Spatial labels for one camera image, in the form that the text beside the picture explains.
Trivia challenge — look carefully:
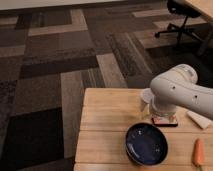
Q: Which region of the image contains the wooden desk in background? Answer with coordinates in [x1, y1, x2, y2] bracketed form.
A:
[184, 0, 213, 21]

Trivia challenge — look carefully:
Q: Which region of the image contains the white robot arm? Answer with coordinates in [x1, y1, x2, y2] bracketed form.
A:
[150, 64, 213, 121]

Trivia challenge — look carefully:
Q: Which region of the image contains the white folded cloth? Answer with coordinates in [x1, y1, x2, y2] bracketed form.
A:
[186, 111, 212, 129]

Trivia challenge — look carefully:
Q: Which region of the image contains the white paper cup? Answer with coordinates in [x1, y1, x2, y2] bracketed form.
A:
[140, 88, 154, 113]

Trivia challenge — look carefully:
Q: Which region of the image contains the black office chair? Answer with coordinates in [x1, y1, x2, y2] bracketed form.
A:
[154, 0, 202, 47]

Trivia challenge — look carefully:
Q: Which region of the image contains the dark blue ceramic bowl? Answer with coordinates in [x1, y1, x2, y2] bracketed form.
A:
[125, 123, 168, 166]

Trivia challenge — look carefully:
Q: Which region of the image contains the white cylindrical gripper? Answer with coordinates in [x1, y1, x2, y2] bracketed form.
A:
[150, 98, 177, 122]

